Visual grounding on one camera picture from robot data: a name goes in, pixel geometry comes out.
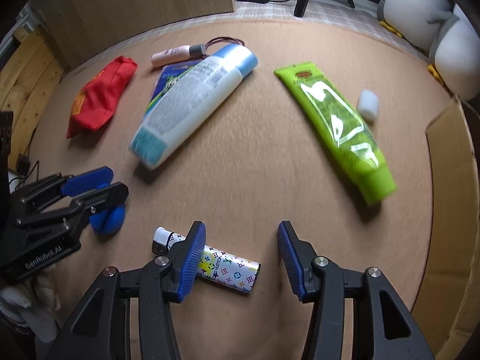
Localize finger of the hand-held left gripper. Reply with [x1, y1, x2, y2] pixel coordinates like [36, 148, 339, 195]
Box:
[15, 182, 130, 239]
[13, 166, 114, 211]

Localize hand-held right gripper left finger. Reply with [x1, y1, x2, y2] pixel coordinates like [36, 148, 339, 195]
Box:
[45, 220, 208, 360]

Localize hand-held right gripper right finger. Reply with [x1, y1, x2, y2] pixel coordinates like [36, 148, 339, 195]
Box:
[277, 220, 436, 360]

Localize blue round plastic object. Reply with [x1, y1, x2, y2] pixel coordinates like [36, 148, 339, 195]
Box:
[90, 183, 126, 236]

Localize white patterned lighter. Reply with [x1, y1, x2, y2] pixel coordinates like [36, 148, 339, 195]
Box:
[152, 227, 261, 296]

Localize red fabric pouch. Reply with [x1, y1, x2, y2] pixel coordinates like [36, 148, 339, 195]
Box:
[67, 55, 138, 139]

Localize white bottle with blue cap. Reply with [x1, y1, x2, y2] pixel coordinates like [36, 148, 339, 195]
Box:
[129, 44, 259, 169]

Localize blue printed packet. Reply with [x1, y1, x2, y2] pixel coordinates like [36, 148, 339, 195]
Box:
[144, 64, 205, 117]

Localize green tube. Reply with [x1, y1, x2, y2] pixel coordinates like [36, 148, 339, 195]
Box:
[274, 61, 397, 206]

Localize small pink tube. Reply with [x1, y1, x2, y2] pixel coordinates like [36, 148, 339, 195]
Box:
[151, 44, 206, 67]

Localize cardboard box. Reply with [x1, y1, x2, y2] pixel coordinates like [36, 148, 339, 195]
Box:
[410, 95, 480, 360]

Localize small white cube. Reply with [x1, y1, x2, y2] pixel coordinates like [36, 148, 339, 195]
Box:
[357, 89, 380, 122]

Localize dark red hair tie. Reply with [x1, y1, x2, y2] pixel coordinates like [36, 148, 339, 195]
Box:
[202, 37, 246, 51]

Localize person's left hand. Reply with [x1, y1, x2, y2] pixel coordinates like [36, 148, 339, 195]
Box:
[0, 266, 62, 344]

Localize wooden headboard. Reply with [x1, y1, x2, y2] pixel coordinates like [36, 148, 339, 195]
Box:
[0, 26, 70, 121]

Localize wooden wardrobe panel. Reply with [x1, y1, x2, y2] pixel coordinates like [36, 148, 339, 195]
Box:
[28, 0, 237, 70]

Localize small penguin plush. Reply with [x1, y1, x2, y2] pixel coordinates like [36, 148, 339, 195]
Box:
[427, 7, 480, 100]

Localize large penguin plush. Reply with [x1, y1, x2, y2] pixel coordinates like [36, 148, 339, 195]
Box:
[373, 0, 460, 55]

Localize black cable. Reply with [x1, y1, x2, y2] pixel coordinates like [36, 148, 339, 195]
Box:
[7, 159, 40, 196]

